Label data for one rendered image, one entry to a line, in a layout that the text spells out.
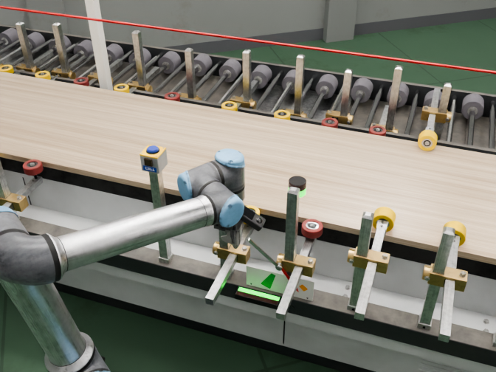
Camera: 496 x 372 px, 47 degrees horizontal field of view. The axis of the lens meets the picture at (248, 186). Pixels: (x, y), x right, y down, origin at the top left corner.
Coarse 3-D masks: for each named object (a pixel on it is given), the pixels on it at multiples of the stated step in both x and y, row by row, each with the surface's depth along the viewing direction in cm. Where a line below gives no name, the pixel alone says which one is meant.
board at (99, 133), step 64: (0, 128) 275; (64, 128) 275; (128, 128) 274; (192, 128) 274; (256, 128) 274; (320, 128) 273; (256, 192) 234; (320, 192) 233; (384, 192) 233; (448, 192) 233
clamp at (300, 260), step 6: (282, 258) 207; (294, 258) 207; (300, 258) 207; (306, 258) 207; (312, 258) 207; (288, 264) 206; (294, 264) 205; (300, 264) 204; (306, 264) 204; (312, 264) 204; (288, 270) 208; (306, 270) 205; (312, 270) 204
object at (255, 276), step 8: (248, 272) 216; (256, 272) 214; (264, 272) 213; (272, 272) 211; (248, 280) 218; (256, 280) 217; (280, 280) 212; (288, 280) 211; (304, 280) 208; (264, 288) 218; (272, 288) 216; (280, 288) 215; (312, 288) 209; (296, 296) 214; (304, 296) 213; (312, 296) 211
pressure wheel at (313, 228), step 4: (308, 220) 218; (312, 220) 218; (316, 220) 218; (304, 224) 216; (308, 224) 217; (312, 224) 215; (316, 224) 217; (320, 224) 216; (304, 228) 214; (308, 228) 214; (312, 228) 215; (316, 228) 215; (320, 228) 214; (304, 232) 215; (308, 232) 214; (312, 232) 213; (316, 232) 213; (320, 232) 215; (308, 236) 215; (312, 236) 214; (316, 236) 214
